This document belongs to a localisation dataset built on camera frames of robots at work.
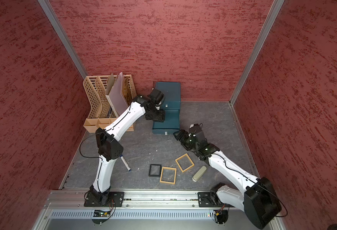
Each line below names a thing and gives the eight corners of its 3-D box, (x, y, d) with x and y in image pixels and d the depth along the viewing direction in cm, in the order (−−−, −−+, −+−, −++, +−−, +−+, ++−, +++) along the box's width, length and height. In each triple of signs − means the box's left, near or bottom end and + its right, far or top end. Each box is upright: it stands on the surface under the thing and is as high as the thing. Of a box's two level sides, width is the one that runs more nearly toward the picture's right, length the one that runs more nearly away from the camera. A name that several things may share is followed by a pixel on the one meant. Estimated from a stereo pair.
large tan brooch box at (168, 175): (159, 182, 82) (159, 181, 80) (162, 167, 88) (161, 166, 86) (175, 184, 81) (175, 183, 80) (176, 169, 87) (176, 168, 85)
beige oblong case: (191, 179, 83) (192, 177, 80) (202, 166, 88) (203, 164, 85) (195, 183, 82) (196, 181, 79) (206, 170, 86) (207, 168, 83)
